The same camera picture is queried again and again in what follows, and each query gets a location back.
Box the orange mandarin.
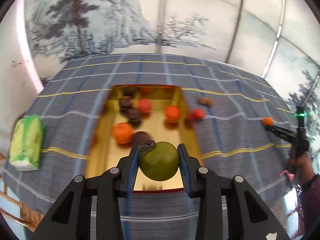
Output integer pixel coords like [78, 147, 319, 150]
[164, 105, 181, 124]
[263, 116, 273, 126]
[112, 122, 133, 144]

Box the red tomato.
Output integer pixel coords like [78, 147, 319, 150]
[138, 99, 152, 114]
[191, 108, 205, 121]

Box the green tomato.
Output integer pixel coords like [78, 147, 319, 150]
[139, 140, 180, 181]

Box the dark brown passion fruit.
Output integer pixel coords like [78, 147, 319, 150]
[131, 131, 152, 144]

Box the dark mangosteen with calyx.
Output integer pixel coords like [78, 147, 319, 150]
[119, 96, 132, 111]

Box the person right hand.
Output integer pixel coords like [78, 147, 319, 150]
[288, 148, 315, 185]

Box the green tissue pack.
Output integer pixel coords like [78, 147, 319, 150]
[9, 114, 44, 171]

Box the red gold toffee tin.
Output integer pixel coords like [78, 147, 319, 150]
[85, 85, 200, 178]

